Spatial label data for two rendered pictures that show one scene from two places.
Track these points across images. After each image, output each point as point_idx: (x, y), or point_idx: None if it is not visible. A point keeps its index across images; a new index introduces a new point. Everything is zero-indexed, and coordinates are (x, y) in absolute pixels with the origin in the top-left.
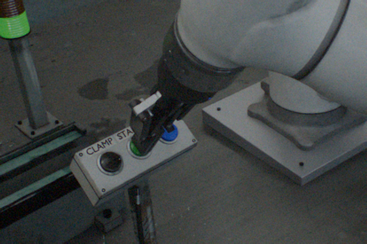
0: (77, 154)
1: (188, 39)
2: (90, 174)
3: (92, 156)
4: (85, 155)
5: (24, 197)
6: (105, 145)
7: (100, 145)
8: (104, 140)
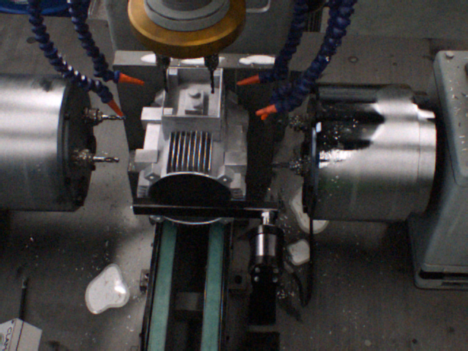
0: (14, 319)
1: None
2: (0, 325)
3: (6, 330)
4: (10, 325)
5: (140, 348)
6: (4, 346)
7: (6, 341)
8: (7, 346)
